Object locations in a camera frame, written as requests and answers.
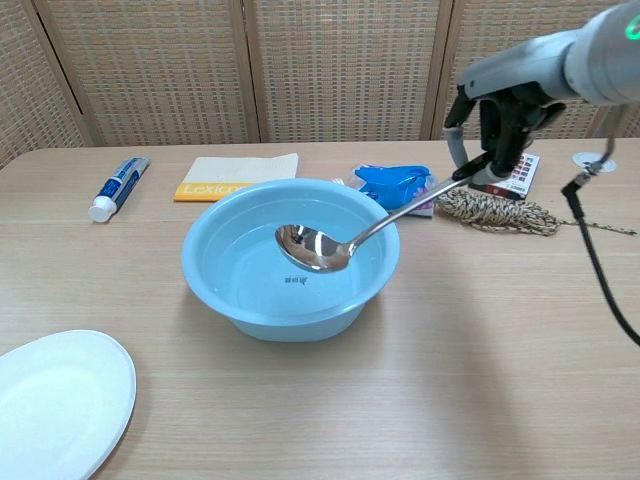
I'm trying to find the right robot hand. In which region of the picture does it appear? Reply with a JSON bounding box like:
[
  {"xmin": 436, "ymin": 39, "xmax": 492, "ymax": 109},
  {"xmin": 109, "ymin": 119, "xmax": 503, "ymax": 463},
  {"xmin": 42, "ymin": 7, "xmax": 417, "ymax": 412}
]
[{"xmin": 444, "ymin": 29, "xmax": 572, "ymax": 187}]

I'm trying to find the metal ladle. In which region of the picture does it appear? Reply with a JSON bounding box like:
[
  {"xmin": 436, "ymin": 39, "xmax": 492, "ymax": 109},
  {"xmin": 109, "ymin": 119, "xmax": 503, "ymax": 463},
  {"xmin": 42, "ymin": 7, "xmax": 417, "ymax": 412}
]
[{"xmin": 274, "ymin": 151, "xmax": 495, "ymax": 274}]

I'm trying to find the light blue plastic basin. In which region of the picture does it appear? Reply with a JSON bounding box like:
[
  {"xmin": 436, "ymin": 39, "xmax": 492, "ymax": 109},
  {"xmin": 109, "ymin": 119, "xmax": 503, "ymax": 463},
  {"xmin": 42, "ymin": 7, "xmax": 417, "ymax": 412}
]
[{"xmin": 180, "ymin": 178, "xmax": 402, "ymax": 344}]

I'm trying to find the colourful card pack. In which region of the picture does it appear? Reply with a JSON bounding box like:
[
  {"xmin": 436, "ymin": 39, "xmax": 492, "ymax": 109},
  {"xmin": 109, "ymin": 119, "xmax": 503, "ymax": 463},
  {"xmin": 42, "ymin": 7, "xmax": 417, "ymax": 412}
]
[{"xmin": 468, "ymin": 152, "xmax": 543, "ymax": 200}]

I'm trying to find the blue plastic packet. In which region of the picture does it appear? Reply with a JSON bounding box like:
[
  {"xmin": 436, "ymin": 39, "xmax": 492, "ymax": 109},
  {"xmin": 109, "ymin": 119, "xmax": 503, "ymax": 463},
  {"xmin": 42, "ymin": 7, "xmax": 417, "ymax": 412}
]
[{"xmin": 349, "ymin": 161, "xmax": 442, "ymax": 219}]

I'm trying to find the woven wooden folding screen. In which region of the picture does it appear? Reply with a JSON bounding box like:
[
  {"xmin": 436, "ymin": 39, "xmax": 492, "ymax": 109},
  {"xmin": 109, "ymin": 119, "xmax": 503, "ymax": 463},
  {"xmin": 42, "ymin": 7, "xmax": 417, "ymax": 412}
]
[{"xmin": 0, "ymin": 0, "xmax": 640, "ymax": 169}]

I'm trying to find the white orange Lexicon notebook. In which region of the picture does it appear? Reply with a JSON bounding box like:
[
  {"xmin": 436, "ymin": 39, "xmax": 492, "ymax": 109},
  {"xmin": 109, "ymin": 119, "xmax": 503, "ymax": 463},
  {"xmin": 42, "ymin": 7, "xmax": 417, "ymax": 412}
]
[{"xmin": 173, "ymin": 153, "xmax": 302, "ymax": 204}]

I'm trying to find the blue white toothpaste tube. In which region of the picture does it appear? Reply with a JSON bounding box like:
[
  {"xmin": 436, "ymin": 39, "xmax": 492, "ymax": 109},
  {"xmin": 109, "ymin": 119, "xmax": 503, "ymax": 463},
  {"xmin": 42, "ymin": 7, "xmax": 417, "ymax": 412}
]
[{"xmin": 87, "ymin": 156, "xmax": 152, "ymax": 223}]

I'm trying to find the white round plate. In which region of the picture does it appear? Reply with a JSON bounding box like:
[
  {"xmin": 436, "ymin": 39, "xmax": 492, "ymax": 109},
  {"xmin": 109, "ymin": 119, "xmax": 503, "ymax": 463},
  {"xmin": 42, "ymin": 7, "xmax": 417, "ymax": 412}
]
[{"xmin": 0, "ymin": 329, "xmax": 138, "ymax": 480}]

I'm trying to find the white round cable grommet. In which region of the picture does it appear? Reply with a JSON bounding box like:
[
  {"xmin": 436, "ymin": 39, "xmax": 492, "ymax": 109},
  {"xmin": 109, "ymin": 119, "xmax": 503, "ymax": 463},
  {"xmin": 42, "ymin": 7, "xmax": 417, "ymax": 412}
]
[{"xmin": 571, "ymin": 150, "xmax": 618, "ymax": 172}]

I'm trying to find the braided beige rope bundle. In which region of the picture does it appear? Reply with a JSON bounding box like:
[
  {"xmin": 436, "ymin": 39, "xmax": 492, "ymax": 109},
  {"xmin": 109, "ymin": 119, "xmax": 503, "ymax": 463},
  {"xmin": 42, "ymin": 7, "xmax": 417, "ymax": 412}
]
[{"xmin": 436, "ymin": 188, "xmax": 637, "ymax": 237}]

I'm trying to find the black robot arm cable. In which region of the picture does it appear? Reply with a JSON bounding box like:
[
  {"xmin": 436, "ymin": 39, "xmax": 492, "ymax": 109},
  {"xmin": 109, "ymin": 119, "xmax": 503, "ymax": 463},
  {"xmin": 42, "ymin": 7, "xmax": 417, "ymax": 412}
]
[{"xmin": 559, "ymin": 107, "xmax": 640, "ymax": 350}]

